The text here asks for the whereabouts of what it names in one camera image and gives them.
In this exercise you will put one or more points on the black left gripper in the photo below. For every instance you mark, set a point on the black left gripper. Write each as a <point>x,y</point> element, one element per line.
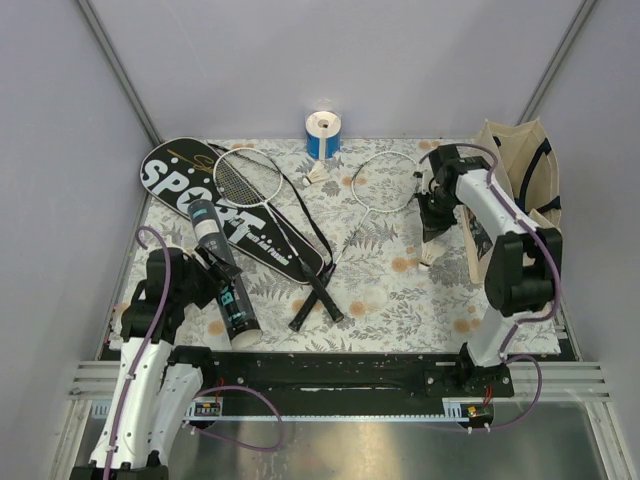
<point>213,284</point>

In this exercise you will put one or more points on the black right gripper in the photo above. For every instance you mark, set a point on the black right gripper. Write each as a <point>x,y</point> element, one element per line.
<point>433,227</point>

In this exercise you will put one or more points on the white shuttlecock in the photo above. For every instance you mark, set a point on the white shuttlecock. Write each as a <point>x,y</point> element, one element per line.
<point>430,252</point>
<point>317,174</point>

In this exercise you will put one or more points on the black shuttlecock tube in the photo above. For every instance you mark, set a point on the black shuttlecock tube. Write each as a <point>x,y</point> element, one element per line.
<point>241,322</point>

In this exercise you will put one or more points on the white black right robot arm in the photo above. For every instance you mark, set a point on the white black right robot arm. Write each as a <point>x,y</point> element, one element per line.
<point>522,282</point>

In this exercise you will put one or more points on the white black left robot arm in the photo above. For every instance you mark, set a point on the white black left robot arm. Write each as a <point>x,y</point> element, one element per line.
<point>157,379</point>

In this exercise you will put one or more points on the white strung badminton racket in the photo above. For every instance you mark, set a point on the white strung badminton racket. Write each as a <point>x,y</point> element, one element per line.
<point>247,178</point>

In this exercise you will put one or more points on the white unstrung badminton racket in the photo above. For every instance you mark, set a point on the white unstrung badminton racket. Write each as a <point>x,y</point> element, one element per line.
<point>380,185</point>

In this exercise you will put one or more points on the black sport racket cover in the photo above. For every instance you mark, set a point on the black sport racket cover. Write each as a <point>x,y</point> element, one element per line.
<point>179,172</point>

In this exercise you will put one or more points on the floral patterned table mat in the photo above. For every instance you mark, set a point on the floral patterned table mat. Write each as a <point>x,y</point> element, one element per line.
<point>390,303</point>

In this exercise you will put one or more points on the beige canvas tote bag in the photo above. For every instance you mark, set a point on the beige canvas tote bag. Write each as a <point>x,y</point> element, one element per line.
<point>528,172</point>

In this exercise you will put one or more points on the blue white tape roll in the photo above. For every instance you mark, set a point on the blue white tape roll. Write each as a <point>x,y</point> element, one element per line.
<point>323,134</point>

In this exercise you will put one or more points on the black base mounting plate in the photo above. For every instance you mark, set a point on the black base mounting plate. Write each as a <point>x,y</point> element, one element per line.
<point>350,375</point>

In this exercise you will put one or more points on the aluminium frame rail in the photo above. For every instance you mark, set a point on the aluminium frame rail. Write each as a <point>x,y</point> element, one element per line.
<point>416,395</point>

